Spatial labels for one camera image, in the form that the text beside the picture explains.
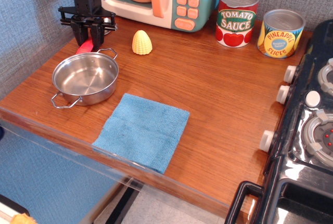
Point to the toy microwave oven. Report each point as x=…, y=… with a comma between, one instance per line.
x=166, y=0

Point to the black toy stove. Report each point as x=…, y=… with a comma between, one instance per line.
x=297, y=185

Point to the tomato sauce can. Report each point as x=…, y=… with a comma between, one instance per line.
x=235, y=22

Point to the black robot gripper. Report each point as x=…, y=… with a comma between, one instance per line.
x=82, y=11

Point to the blue cloth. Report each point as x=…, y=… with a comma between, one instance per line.
x=143, y=131

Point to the red handled metal spoon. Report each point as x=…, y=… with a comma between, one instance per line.
x=88, y=46

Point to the small steel pot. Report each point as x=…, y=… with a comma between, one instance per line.
x=85, y=79

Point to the yellow toy corn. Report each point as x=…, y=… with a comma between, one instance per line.
x=141, y=43

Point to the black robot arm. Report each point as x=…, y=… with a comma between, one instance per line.
x=87, y=18

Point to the pineapple slices can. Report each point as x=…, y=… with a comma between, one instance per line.
x=280, y=33

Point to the orange plush object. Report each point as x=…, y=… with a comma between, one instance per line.
x=22, y=219

